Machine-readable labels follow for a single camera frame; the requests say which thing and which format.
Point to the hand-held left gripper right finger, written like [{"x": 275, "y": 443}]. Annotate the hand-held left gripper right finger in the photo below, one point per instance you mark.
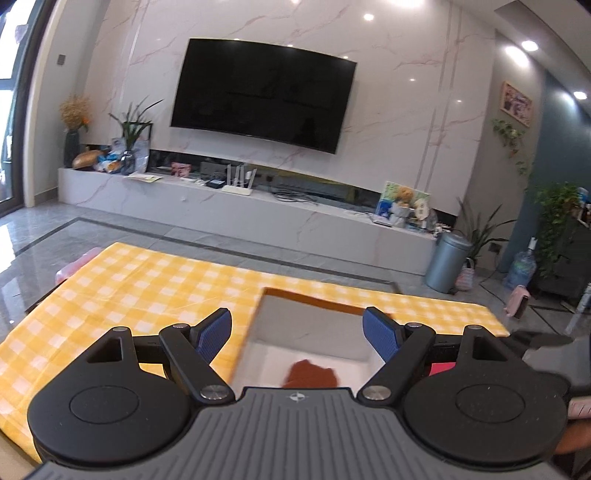
[{"x": 379, "y": 334}]

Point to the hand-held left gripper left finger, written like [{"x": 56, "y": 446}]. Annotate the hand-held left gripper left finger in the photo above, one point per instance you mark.
[{"x": 214, "y": 334}]

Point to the white box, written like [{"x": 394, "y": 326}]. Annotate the white box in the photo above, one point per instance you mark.
[{"x": 309, "y": 332}]

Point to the yellow checkered tablecloth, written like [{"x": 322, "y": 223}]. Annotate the yellow checkered tablecloth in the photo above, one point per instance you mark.
[{"x": 138, "y": 290}]

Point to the blue water bottle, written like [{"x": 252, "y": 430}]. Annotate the blue water bottle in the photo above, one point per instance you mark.
[{"x": 521, "y": 272}]

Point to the grey round trash can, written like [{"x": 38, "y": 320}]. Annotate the grey round trash can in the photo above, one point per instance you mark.
[{"x": 445, "y": 265}]

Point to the dark cabinet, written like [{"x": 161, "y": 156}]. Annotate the dark cabinet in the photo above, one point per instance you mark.
[{"x": 568, "y": 263}]

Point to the pink striped bag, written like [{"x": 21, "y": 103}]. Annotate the pink striped bag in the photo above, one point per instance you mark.
[{"x": 465, "y": 277}]

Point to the white marble television console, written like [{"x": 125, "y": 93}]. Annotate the white marble television console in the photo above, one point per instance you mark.
[{"x": 258, "y": 217}]

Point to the teddy bear picture board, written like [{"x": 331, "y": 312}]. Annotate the teddy bear picture board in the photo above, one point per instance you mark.
[{"x": 404, "y": 203}]

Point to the long-leaf potted plant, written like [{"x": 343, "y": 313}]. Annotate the long-leaf potted plant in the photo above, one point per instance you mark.
[{"x": 482, "y": 235}]

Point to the bushy green potted plant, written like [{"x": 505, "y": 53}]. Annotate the bushy green potted plant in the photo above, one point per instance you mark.
[{"x": 558, "y": 217}]

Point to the white router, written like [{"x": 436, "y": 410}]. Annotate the white router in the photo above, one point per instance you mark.
[{"x": 238, "y": 188}]

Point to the small black box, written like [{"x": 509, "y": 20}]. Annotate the small black box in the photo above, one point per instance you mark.
[{"x": 214, "y": 184}]

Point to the pink stool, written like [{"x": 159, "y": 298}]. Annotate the pink stool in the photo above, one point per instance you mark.
[{"x": 76, "y": 265}]

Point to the pink box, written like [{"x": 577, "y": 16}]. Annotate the pink box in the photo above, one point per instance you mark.
[{"x": 181, "y": 169}]

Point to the loose papers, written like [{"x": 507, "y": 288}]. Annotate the loose papers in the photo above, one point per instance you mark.
[{"x": 144, "y": 177}]

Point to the blue white packets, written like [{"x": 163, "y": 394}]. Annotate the blue white packets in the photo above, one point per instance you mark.
[{"x": 113, "y": 161}]

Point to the golden gourd ornament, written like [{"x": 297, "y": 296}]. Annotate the golden gourd ornament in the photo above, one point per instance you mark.
[{"x": 87, "y": 160}]

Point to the green plant in glass vase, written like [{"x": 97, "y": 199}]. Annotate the green plant in glass vase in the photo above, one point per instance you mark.
[{"x": 134, "y": 129}]

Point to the hanging vine plant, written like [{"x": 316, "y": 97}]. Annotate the hanging vine plant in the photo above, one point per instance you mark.
[{"x": 510, "y": 136}]

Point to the dark vase with dried flowers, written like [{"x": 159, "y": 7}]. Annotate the dark vase with dried flowers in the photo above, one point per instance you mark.
[{"x": 74, "y": 143}]

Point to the black wall television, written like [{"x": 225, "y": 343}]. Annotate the black wall television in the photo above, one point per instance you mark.
[{"x": 263, "y": 92}]

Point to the framed wall picture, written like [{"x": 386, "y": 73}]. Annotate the framed wall picture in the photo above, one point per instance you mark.
[{"x": 516, "y": 104}]

